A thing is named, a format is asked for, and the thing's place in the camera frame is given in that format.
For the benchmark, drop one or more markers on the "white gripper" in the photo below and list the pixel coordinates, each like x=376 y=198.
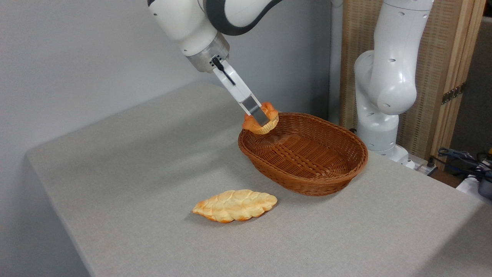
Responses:
x=236 y=86

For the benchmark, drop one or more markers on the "small round orange bread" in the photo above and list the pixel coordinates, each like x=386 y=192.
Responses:
x=250 y=124

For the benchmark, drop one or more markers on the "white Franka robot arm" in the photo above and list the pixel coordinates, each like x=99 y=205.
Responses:
x=388 y=77

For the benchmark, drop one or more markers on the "brown wicker basket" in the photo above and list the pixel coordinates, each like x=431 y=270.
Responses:
x=303 y=154

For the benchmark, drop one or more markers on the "long braided bread loaf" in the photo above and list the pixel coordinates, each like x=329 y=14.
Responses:
x=234 y=206

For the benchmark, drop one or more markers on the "wooden woven folding screen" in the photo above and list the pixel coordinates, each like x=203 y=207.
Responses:
x=436 y=57

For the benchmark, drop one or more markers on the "metal screen hinge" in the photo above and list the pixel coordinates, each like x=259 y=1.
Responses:
x=452 y=93

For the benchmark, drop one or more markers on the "grey device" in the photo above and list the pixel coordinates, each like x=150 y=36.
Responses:
x=486 y=187

